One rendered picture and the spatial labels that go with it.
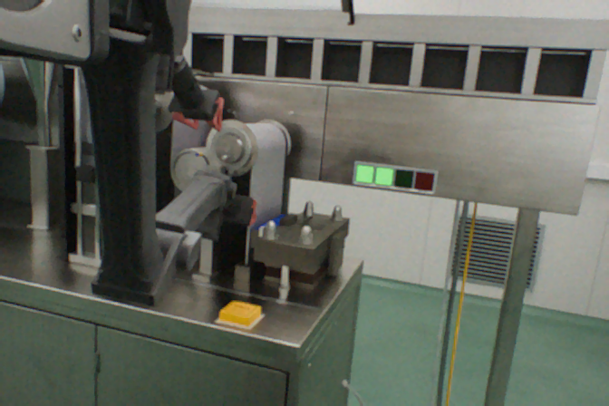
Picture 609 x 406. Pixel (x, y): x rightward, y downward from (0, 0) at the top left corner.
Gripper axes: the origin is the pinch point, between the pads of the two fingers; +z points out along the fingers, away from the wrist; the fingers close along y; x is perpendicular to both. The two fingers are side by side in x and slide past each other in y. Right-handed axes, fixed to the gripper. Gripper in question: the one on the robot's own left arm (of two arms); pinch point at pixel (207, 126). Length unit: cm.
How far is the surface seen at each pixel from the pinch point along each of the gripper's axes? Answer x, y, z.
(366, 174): 19, 30, 43
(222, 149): 2.8, -2.0, 12.9
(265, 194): 0.5, 5.9, 30.1
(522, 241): 16, 79, 67
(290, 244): -15.4, 19.0, 25.5
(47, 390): -62, -37, 35
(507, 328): -7, 79, 86
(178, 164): -0.3, -16.0, 18.1
